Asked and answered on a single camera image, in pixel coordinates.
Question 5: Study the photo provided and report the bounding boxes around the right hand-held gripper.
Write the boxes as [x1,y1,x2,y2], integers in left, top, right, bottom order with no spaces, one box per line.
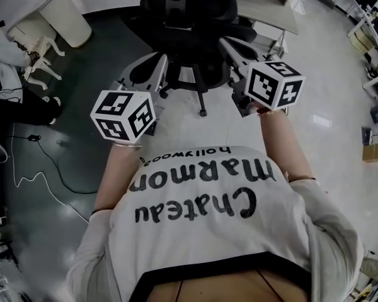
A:
[219,37,306,118]

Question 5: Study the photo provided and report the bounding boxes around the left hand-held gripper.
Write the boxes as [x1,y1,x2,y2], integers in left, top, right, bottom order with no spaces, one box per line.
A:
[89,52,170,144]

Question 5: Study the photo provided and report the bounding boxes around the black office chair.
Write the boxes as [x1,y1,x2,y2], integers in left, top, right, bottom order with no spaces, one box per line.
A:
[121,0,259,118]

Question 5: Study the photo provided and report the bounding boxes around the person's left forearm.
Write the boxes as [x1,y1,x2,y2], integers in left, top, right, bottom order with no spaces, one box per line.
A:
[93,141,146,216]

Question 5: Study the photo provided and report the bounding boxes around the person's right forearm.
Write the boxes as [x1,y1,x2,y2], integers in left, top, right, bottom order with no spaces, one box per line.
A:
[259,108,316,182]

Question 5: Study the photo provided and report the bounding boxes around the light wooden desk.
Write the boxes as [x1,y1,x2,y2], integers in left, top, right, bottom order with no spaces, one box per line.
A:
[232,0,301,59]

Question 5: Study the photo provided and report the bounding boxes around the white cylindrical bin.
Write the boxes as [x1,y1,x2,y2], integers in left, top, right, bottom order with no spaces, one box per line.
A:
[38,0,93,48]

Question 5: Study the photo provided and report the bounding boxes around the cream plastic stool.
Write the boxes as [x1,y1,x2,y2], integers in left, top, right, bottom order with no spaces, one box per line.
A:
[24,35,66,91]

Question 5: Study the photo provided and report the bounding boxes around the stacked beige cartons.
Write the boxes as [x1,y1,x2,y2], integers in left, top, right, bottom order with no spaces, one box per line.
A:
[348,29,375,52]

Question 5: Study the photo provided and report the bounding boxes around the long white workbench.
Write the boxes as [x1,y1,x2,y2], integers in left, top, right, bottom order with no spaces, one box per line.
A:
[331,0,378,101]

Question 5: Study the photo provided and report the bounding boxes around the white printed shirt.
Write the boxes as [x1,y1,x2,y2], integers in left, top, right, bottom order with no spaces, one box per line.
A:
[66,144,365,302]

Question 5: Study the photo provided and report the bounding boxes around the cardboard box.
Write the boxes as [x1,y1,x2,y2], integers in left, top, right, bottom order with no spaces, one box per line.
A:
[362,142,378,164]

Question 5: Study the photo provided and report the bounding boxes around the person's chest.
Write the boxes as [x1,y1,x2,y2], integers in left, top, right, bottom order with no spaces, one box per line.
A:
[150,270,304,302]

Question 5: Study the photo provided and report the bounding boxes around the thin metal bracelet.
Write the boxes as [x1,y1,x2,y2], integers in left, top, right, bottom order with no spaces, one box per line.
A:
[112,141,144,150]

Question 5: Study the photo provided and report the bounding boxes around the black floor cable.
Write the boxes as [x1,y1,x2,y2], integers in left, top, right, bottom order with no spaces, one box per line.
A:
[33,136,99,196]

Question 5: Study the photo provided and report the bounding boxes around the white floor cable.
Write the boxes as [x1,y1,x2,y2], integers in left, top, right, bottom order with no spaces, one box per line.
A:
[11,122,91,223]

